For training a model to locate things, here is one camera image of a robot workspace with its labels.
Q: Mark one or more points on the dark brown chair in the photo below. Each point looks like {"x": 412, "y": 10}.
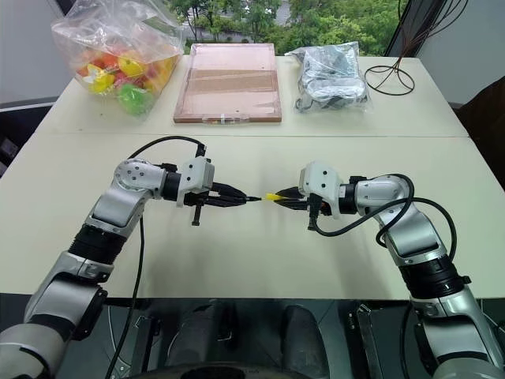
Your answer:
{"x": 487, "y": 118}

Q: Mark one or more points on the green toy fruit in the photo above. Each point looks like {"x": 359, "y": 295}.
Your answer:
{"x": 134, "y": 98}

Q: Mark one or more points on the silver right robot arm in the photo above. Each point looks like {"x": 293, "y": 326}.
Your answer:
{"x": 410, "y": 229}

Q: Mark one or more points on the clear bag of dark parts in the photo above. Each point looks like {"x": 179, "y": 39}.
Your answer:
{"x": 331, "y": 79}

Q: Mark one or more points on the black marker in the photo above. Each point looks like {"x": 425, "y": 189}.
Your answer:
{"x": 252, "y": 198}

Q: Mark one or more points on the pink transparent flat box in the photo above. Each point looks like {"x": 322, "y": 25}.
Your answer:
{"x": 229, "y": 79}

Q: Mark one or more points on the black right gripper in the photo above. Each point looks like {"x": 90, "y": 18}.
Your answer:
{"x": 313, "y": 209}

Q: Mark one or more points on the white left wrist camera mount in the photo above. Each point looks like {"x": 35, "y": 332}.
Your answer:
{"x": 195, "y": 173}

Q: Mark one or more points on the black chair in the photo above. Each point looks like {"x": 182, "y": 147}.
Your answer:
{"x": 19, "y": 126}

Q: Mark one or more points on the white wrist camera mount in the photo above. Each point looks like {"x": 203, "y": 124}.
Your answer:
{"x": 321, "y": 175}
{"x": 195, "y": 173}

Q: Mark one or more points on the clear bag of toy fruit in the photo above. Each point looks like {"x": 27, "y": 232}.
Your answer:
{"x": 79, "y": 39}

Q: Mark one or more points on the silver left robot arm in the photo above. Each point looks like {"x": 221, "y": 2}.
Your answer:
{"x": 118, "y": 205}

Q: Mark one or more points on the yellow marker cap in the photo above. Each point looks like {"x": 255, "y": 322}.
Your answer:
{"x": 273, "y": 196}

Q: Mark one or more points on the yellow toy fruit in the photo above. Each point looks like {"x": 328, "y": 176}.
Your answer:
{"x": 100, "y": 81}

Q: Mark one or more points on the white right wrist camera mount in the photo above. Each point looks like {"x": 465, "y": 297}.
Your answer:
{"x": 321, "y": 175}

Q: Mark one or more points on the dark rounded shape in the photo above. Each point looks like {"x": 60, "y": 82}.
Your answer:
{"x": 305, "y": 339}
{"x": 201, "y": 335}

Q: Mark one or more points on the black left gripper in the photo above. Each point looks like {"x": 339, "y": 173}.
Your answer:
{"x": 196, "y": 209}

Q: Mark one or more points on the black window frame post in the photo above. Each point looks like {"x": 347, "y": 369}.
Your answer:
{"x": 406, "y": 27}

